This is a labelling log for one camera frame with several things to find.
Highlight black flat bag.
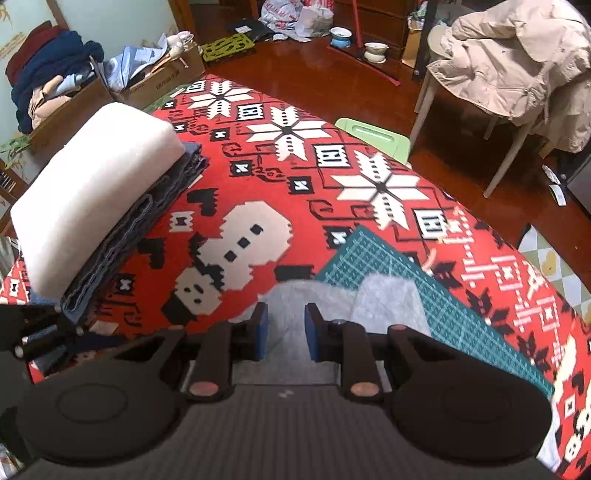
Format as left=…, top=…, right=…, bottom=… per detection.
left=226, top=18, right=278, bottom=42

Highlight grey knit shirt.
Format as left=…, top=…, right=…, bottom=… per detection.
left=231, top=272, right=432, bottom=386

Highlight beige chair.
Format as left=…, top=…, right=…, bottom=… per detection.
left=409, top=23, right=561, bottom=199

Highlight green cutting mat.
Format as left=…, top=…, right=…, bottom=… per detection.
left=316, top=224, right=555, bottom=398

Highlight white ceramic bowl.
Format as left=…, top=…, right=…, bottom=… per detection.
left=363, top=41, right=389, bottom=63

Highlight white red plastic bag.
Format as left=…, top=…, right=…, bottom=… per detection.
left=259, top=0, right=305, bottom=35

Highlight green potted plant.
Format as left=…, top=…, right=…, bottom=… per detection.
left=0, top=136, right=33, bottom=160

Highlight patterned floor mat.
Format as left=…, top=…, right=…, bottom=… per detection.
left=517, top=224, right=591, bottom=324

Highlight green plastic basket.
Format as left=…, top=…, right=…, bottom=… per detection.
left=202, top=33, right=256, bottom=61

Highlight wooden drawer cabinet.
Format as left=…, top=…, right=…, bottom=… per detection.
left=355, top=0, right=416, bottom=61

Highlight red handled broom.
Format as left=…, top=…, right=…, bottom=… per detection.
left=327, top=0, right=402, bottom=87

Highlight cardboard box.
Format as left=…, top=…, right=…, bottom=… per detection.
left=28, top=80, right=118, bottom=155
left=117, top=41, right=206, bottom=112

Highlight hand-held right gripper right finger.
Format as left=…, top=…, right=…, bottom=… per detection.
left=305, top=303, right=462, bottom=402

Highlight beige jacket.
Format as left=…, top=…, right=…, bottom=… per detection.
left=427, top=0, right=591, bottom=153

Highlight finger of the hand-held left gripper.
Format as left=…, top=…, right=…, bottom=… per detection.
left=0, top=304, right=85, bottom=363

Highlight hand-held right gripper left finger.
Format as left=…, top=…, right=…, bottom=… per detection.
left=113, top=303, right=269, bottom=403

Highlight light green plastic stool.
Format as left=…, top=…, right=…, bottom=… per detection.
left=335, top=117, right=411, bottom=164

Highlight dark blue cloth pile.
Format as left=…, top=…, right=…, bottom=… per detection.
left=4, top=25, right=105, bottom=134

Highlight folded dark grey cloth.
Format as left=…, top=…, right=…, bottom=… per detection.
left=60, top=141, right=211, bottom=324

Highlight folded white cloth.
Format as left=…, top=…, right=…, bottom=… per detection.
left=10, top=102, right=185, bottom=298

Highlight red patterned blanket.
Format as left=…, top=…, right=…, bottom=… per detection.
left=0, top=74, right=591, bottom=478

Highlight folded blue jeans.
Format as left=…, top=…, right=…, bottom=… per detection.
left=28, top=295, right=134, bottom=384

